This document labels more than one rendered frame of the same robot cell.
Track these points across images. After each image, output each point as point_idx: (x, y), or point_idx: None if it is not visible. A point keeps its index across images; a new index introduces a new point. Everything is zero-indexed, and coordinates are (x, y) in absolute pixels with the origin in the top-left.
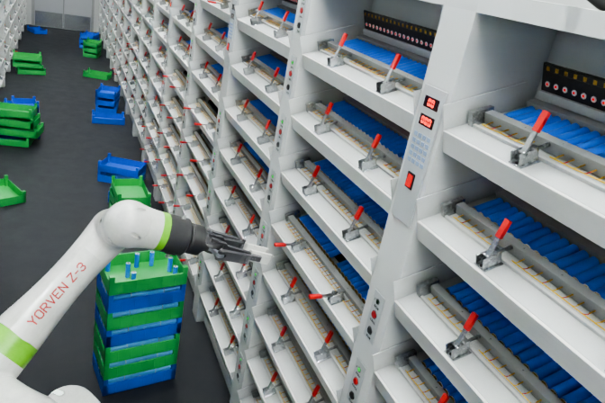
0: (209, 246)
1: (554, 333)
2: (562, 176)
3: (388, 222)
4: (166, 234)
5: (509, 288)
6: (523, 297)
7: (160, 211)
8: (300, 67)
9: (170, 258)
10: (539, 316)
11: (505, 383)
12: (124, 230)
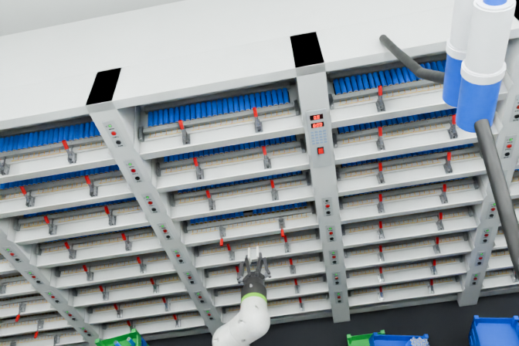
0: (263, 278)
1: (429, 144)
2: (398, 101)
3: (313, 172)
4: (265, 299)
5: (398, 146)
6: (405, 144)
7: (249, 298)
8: (143, 161)
9: (117, 342)
10: (418, 144)
11: (404, 169)
12: (269, 321)
